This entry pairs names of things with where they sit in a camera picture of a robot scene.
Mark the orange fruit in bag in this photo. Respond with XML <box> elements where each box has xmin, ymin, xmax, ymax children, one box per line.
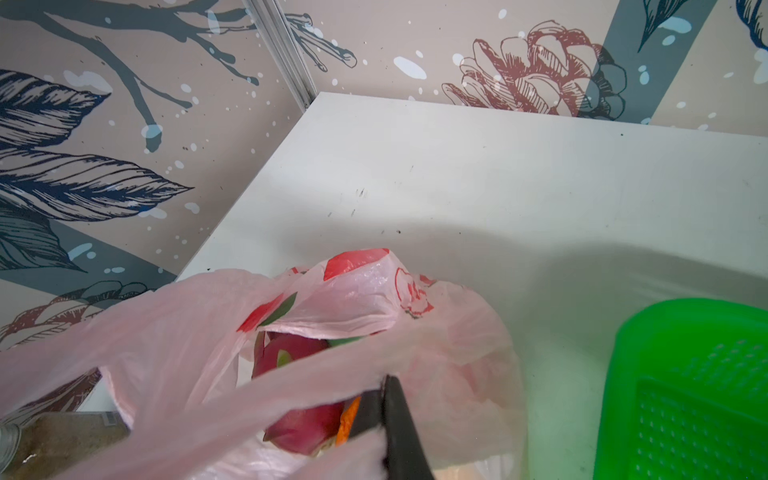
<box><xmin>335</xmin><ymin>395</ymin><xmax>362</xmax><ymax>446</ymax></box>

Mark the green plastic basket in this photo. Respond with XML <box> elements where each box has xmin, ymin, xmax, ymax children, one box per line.
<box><xmin>593</xmin><ymin>299</ymin><xmax>767</xmax><ymax>479</ymax></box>

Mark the metal can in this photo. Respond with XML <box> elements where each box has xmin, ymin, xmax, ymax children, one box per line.
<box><xmin>0</xmin><ymin>423</ymin><xmax>23</xmax><ymax>474</ymax></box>

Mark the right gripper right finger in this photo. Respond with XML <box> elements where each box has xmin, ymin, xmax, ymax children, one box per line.
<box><xmin>382</xmin><ymin>376</ymin><xmax>435</xmax><ymax>480</ymax></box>

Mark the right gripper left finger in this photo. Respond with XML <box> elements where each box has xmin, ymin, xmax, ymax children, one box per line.
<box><xmin>348</xmin><ymin>389</ymin><xmax>383</xmax><ymax>440</ymax></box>

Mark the pink plastic bag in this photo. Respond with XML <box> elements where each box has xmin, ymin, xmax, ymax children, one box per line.
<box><xmin>1</xmin><ymin>248</ymin><xmax>527</xmax><ymax>479</ymax></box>

